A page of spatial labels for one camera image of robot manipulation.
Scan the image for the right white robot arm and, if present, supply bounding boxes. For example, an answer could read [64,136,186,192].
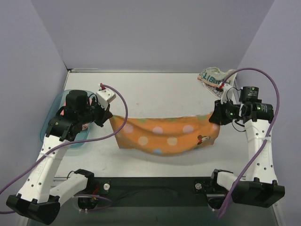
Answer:
[208,84,285,208]

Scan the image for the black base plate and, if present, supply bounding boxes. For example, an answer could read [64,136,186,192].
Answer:
[96,177,213,207]

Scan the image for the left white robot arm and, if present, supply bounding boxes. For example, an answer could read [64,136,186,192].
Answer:
[6,89,116,225]

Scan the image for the pink rolled towel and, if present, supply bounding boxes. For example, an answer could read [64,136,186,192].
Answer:
[82,98,92,131]

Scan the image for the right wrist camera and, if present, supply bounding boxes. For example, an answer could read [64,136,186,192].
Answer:
[219,83,234,104]

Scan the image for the teal plastic tray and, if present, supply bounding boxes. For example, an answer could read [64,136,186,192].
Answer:
[40,89,91,143]

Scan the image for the white rabbit print towel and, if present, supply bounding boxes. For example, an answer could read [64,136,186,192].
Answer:
[198,67,235,99]

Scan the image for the orange polka dot towel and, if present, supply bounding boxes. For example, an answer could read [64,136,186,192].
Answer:
[115,115,220,156]

